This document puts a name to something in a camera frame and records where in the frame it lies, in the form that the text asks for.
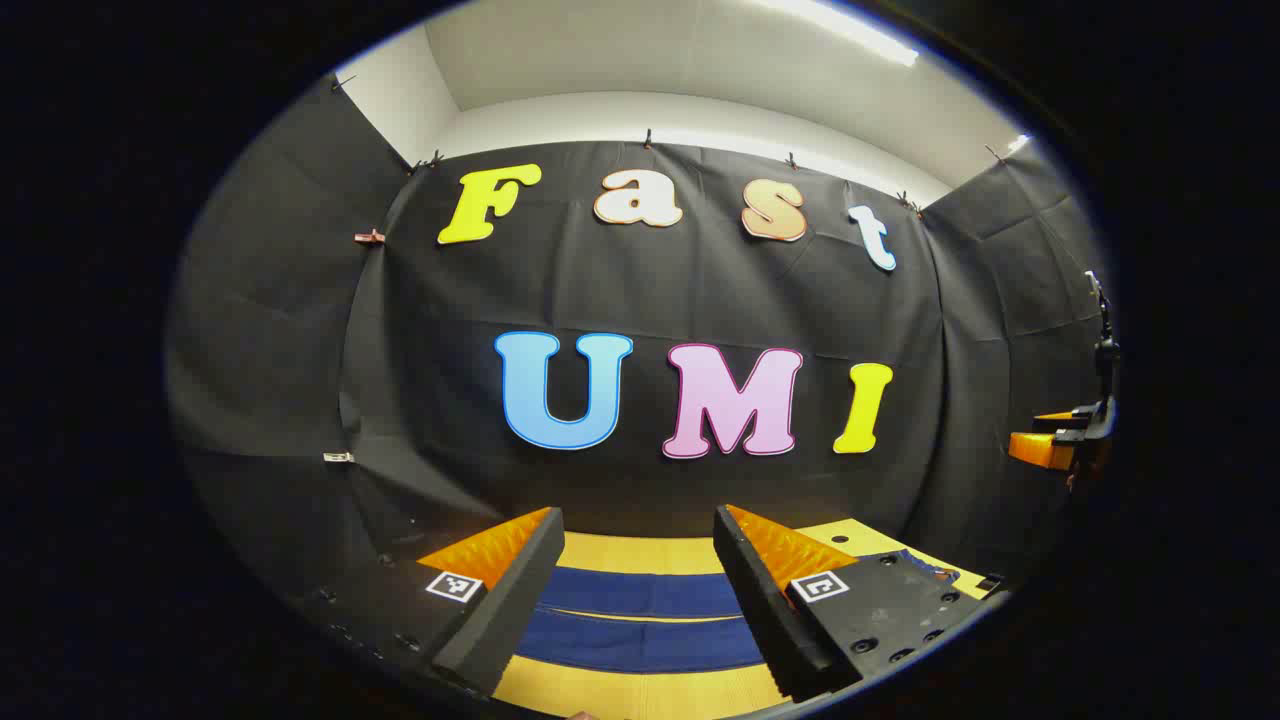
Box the row of small black clips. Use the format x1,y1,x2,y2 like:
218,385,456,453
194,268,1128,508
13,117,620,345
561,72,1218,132
330,72,1006,216

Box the blue jeans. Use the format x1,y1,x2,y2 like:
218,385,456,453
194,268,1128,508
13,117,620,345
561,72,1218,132
512,548,961,674

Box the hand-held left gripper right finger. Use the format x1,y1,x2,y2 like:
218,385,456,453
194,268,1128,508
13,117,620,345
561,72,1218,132
712,503,1009,703

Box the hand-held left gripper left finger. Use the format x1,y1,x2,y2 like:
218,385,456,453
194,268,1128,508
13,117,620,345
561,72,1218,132
290,505,567,698

